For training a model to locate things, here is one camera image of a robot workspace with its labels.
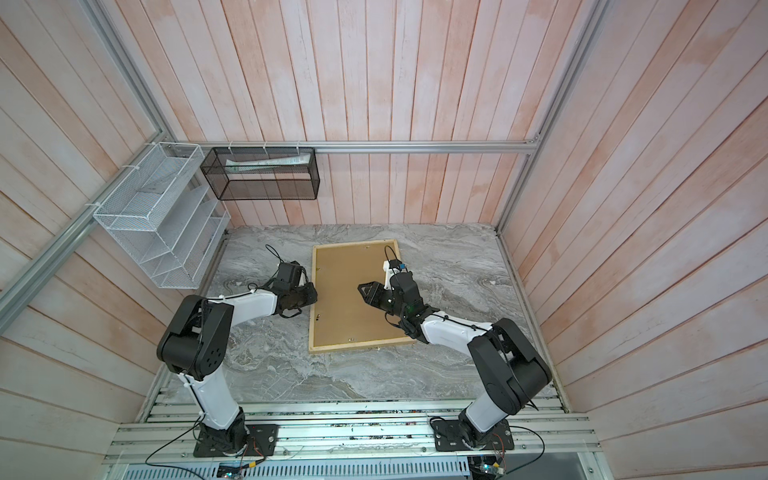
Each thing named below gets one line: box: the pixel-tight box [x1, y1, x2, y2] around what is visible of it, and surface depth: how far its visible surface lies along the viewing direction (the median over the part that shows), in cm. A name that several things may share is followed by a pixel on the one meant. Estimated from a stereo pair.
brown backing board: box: [313, 243, 407, 347], surface depth 97 cm
